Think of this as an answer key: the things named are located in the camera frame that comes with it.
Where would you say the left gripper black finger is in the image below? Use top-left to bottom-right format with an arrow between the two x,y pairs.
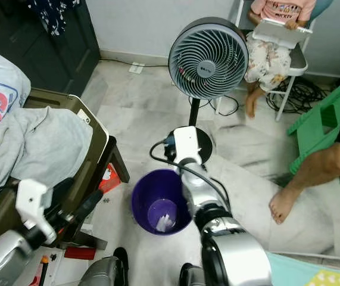
53,178 -> 75,206
73,189 -> 105,227

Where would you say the red packet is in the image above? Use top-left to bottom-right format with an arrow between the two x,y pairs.
101,164 -> 123,192

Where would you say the small flat red box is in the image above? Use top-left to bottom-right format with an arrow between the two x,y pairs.
64,246 -> 98,260

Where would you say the brown wooden chair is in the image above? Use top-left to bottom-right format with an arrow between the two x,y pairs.
0,88 -> 123,251

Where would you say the grey garment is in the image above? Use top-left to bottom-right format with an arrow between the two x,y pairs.
0,106 -> 93,212

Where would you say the purple waste bin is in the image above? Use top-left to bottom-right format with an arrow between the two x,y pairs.
130,169 -> 194,236

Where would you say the silver left robot leg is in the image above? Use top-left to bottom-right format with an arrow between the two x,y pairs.
77,247 -> 130,286

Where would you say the silver robot leg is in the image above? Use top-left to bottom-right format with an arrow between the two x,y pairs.
179,262 -> 206,286
77,247 -> 130,286

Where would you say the silver right robot leg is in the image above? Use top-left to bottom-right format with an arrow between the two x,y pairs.
179,262 -> 206,286

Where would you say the dark wardrobe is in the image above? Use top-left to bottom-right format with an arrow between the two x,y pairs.
0,0 -> 102,96

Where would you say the dark floral garment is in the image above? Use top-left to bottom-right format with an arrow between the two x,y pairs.
28,0 -> 75,36

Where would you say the grey standing fan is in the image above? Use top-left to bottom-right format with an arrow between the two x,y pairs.
163,17 -> 249,161

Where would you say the adult bare leg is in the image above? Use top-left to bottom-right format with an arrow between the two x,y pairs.
269,77 -> 340,226

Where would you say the green plastic stool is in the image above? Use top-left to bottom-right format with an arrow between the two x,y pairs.
287,70 -> 340,186

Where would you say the white metal chair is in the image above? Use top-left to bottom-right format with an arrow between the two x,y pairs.
229,0 -> 322,123

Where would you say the white tablet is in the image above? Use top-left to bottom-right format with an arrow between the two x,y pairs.
252,17 -> 311,48

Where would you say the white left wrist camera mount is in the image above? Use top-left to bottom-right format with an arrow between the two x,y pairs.
16,179 -> 54,230

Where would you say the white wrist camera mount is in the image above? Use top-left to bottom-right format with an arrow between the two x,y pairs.
16,179 -> 54,230
173,126 -> 201,164

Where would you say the orange handled tool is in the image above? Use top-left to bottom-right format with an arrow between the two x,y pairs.
39,255 -> 57,286

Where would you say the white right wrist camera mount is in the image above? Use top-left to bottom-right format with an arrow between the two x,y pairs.
173,126 -> 201,164

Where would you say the white wall socket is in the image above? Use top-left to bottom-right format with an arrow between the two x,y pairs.
128,61 -> 145,74

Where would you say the black floor cable bundle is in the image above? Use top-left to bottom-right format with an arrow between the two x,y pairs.
265,77 -> 322,114

